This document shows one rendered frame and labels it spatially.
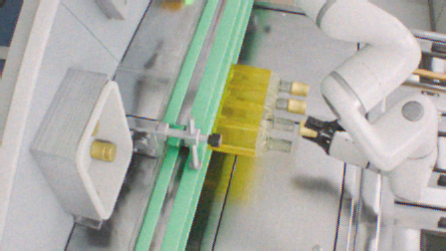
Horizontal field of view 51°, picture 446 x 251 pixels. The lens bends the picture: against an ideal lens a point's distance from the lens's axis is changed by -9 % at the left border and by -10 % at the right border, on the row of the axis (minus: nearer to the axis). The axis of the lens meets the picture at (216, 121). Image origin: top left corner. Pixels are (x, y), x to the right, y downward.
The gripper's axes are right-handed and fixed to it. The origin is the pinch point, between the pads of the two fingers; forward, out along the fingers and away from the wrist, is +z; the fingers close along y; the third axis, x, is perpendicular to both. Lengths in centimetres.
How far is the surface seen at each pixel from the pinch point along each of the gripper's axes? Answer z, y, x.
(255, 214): 4.9, -12.7, 19.5
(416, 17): -19, -314, -451
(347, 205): -14.6, -12.0, 8.2
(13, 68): 43, 37, 37
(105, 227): 26, 6, 44
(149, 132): 25.8, 14.9, 25.5
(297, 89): 7.6, 1.0, -8.7
